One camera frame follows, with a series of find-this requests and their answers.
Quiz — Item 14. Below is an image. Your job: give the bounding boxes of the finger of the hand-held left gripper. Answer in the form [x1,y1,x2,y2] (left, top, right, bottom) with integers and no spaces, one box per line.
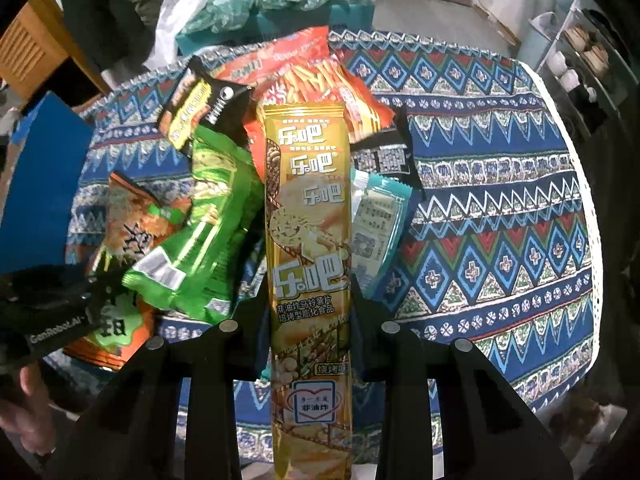
[82,265,131,297]
[85,296,128,333]

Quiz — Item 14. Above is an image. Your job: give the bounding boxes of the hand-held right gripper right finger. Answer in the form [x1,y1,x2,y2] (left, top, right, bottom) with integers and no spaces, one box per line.
[351,282,572,480]

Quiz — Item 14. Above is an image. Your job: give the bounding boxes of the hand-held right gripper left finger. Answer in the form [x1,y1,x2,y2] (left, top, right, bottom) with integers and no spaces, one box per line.
[65,282,272,480]

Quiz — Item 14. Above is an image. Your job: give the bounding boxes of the orange brown snack packet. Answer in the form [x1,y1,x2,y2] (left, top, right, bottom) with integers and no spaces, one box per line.
[62,170,193,373]

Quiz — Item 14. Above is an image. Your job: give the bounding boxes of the long yellow snack packet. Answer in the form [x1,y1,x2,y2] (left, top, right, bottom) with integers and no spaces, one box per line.
[255,101,356,480]

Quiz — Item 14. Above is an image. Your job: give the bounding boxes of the black snack packet white print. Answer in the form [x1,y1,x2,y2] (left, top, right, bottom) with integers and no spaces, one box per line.
[347,107,426,201]

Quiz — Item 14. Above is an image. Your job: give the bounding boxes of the person's left hand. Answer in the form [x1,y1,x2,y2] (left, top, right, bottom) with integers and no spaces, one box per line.
[0,360,55,456]

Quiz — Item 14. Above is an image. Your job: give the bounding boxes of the green snack packet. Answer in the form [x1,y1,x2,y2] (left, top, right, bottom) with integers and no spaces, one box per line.
[122,122,266,326]

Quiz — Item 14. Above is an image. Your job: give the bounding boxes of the teal snack packet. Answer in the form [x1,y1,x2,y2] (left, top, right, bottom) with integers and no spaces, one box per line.
[350,167,413,301]

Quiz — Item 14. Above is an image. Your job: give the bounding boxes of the blue patterned tablecloth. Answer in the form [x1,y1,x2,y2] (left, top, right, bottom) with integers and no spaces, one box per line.
[40,30,601,466]

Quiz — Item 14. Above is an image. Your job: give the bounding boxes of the black and yellow snack packet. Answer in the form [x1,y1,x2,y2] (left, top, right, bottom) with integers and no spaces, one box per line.
[157,55,256,161]

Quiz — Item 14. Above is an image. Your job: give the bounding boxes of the wooden cabinet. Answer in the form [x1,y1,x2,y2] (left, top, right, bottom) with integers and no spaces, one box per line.
[0,0,108,111]

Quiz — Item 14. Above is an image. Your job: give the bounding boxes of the red stick snack packet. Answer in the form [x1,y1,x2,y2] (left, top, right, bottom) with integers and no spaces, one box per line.
[245,57,396,171]

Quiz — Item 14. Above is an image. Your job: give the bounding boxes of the dark cloth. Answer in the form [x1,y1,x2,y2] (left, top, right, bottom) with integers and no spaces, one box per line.
[55,0,171,81]

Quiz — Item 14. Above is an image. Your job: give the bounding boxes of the white plastic bag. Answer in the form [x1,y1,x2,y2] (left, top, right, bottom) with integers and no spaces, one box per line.
[144,0,281,72]

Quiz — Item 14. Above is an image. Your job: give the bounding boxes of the white shelf rack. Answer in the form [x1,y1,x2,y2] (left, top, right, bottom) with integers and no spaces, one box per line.
[515,0,640,136]

